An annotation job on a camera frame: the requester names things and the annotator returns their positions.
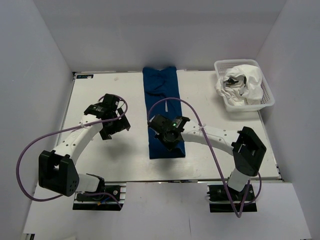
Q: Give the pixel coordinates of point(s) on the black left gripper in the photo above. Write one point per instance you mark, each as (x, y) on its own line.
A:
(116, 125)

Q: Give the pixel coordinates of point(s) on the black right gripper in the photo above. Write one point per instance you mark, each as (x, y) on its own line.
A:
(155, 125)

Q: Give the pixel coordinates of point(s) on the blue mickey t shirt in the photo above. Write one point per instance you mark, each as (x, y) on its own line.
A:
(158, 85)

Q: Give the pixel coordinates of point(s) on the white t shirt black print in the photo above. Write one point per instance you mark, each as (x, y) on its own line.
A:
(232, 89)

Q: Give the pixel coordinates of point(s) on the white t shirt red print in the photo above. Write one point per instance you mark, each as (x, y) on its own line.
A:
(253, 92)

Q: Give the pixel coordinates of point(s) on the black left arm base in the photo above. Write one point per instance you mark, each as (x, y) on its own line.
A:
(110, 198)

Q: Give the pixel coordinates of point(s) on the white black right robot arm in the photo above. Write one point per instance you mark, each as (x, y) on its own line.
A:
(244, 145)

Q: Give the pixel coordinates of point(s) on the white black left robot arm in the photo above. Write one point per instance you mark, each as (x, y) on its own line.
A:
(57, 168)

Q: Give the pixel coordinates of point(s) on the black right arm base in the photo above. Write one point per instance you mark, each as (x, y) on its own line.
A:
(219, 202)

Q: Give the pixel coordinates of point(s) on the blue label sticker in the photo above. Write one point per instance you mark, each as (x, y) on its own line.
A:
(84, 76)

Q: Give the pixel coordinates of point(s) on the white plastic basket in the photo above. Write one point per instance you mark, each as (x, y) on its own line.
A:
(221, 66)

